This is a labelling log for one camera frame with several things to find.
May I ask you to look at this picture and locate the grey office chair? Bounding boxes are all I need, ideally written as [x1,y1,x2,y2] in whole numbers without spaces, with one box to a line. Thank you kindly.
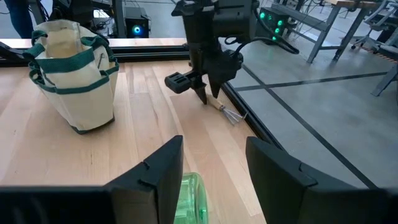
[351,0,398,54]

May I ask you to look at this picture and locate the black table frame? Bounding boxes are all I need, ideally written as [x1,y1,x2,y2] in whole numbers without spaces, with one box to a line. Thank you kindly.
[0,40,284,152]

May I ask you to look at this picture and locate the cream green-trimmed gardening bag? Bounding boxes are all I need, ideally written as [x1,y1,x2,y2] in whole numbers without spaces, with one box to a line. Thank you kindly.
[23,19,121,135]

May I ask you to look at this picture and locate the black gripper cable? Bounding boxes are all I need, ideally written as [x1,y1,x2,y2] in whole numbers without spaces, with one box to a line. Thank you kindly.
[223,35,301,55]

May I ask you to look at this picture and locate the grey metal furniture leg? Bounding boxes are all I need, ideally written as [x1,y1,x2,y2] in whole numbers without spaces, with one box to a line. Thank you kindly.
[371,63,398,97]

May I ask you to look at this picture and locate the green translucent spray bottle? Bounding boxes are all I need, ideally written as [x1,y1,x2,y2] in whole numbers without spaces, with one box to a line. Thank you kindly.
[173,172,209,224]

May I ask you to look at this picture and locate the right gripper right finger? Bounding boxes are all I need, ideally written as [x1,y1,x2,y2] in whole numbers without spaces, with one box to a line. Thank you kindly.
[245,136,398,224]

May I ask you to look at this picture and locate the computer tower with green lights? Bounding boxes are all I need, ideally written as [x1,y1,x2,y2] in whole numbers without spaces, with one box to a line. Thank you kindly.
[257,6,292,41]

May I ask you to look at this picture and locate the grey metal table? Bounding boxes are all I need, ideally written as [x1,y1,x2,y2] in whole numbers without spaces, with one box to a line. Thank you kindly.
[270,0,385,65]

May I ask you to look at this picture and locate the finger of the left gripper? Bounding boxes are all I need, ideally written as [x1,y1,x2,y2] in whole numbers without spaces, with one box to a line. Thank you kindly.
[194,83,208,105]
[207,77,224,99]

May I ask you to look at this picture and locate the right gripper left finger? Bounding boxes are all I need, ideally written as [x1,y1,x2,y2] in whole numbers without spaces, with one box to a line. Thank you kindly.
[0,135,184,224]

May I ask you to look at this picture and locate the person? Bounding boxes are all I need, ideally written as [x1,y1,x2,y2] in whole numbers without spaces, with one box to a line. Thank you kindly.
[2,0,35,40]

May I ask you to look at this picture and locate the black frame post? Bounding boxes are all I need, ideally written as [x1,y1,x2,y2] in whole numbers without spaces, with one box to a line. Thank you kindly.
[111,0,126,39]

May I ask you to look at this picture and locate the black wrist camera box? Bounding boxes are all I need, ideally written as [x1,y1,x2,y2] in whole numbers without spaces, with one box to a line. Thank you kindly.
[164,71,200,94]

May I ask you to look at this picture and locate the wooden-handled hand rake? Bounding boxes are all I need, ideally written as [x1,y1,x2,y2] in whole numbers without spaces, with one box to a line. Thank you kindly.
[205,93,248,125]

